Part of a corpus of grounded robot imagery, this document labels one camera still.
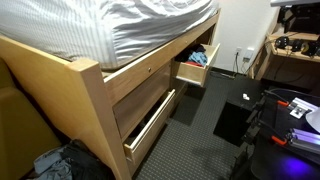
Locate dark garment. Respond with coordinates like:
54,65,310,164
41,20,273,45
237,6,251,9
174,44,207,64

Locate round black desk gadget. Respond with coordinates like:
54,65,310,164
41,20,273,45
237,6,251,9
274,35,291,51

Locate silver aluminium rails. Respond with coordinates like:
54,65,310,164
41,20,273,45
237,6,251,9
285,127,320,155

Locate small black desk gadget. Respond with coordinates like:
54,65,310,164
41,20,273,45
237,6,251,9
291,39,305,53

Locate white wall plate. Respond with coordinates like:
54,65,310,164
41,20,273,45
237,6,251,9
242,48,256,64

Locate black clothes pile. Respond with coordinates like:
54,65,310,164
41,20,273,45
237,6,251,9
61,139,115,180

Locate light wooden bed frame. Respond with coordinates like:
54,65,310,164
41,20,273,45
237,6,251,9
0,8,222,180

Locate black side cabinet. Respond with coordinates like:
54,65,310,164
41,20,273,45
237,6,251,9
213,78,268,148

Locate wooden desk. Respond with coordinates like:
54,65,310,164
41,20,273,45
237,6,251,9
248,6,320,98

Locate red garment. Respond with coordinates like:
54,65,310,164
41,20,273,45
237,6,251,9
184,60,205,69

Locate grey blue clothes pile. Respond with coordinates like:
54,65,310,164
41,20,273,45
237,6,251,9
29,148,73,180

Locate black monitor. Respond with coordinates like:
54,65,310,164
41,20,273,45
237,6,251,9
277,4,320,35

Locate blue garment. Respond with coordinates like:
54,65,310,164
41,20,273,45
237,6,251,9
187,50,209,67

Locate grey striped mattress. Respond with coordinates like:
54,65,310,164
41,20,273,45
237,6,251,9
0,0,220,71

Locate black and yellow gadget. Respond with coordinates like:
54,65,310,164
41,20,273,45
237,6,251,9
301,39,320,58

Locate wooden drawer with clothes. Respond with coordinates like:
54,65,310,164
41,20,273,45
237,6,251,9
171,42,221,88

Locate silver aluminium rail bracket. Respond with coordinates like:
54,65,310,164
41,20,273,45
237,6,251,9
287,97,320,120

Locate thin black socket cable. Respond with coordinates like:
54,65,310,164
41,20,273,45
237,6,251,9
234,52,242,76

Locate wooden underbed drawer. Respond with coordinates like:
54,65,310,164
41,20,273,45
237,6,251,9
123,88,177,168
112,61,174,141

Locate black clamp with orange grip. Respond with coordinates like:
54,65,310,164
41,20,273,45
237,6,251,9
247,89,291,128
241,119,289,155

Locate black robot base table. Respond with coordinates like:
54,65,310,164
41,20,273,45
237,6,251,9
229,88,320,180

